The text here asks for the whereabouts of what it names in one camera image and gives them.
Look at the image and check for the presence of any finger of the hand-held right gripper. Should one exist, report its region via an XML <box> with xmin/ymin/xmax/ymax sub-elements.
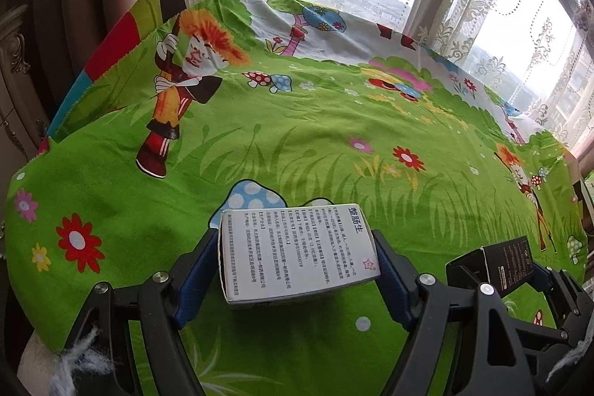
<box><xmin>529</xmin><ymin>261</ymin><xmax>590</xmax><ymax>332</ymax></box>
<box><xmin>506</xmin><ymin>310</ymin><xmax>581</xmax><ymax>351</ymax></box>

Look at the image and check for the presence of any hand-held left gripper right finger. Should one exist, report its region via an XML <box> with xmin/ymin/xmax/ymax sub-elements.
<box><xmin>371</xmin><ymin>229</ymin><xmax>539</xmax><ymax>396</ymax></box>

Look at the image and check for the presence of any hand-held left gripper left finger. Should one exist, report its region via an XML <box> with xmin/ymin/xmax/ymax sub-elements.
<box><xmin>62</xmin><ymin>229</ymin><xmax>221</xmax><ymax>396</ymax></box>

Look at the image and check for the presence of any black box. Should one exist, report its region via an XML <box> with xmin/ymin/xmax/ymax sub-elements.
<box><xmin>445</xmin><ymin>236</ymin><xmax>534</xmax><ymax>299</ymax></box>

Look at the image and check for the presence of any white text-covered box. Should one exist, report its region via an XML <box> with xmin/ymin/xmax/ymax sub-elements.
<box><xmin>217</xmin><ymin>202</ymin><xmax>382</xmax><ymax>308</ymax></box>

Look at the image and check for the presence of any white fluff tuft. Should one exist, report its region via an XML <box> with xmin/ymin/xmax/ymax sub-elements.
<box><xmin>49</xmin><ymin>326</ymin><xmax>117</xmax><ymax>396</ymax></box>
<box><xmin>546</xmin><ymin>339</ymin><xmax>591</xmax><ymax>384</ymax></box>

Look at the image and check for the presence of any green cartoon printed cloth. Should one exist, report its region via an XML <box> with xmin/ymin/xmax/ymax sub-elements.
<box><xmin>0</xmin><ymin>0</ymin><xmax>588</xmax><ymax>396</ymax></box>

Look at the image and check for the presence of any cream carved cabinet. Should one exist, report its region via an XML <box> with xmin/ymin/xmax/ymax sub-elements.
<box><xmin>0</xmin><ymin>4</ymin><xmax>52</xmax><ymax>202</ymax></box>

